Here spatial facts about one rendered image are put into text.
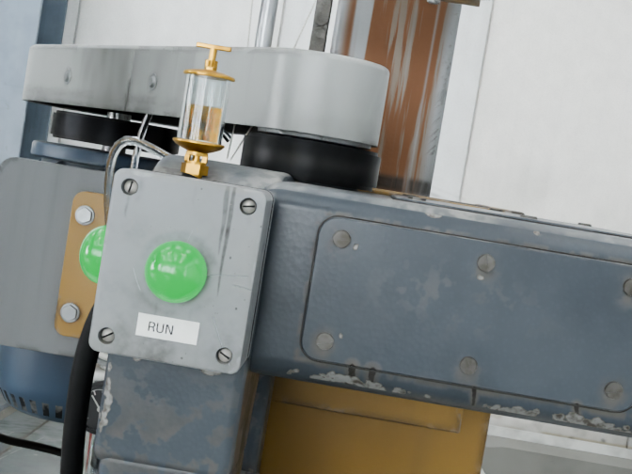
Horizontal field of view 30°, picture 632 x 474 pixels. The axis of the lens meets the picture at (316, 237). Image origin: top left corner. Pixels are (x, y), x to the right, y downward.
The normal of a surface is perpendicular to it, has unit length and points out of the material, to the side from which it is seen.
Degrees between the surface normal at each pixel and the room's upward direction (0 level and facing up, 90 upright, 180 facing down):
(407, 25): 90
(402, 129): 90
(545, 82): 90
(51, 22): 90
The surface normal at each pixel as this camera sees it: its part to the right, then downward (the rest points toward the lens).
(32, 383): -0.35, 0.01
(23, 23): -0.05, 0.04
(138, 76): -0.80, -0.10
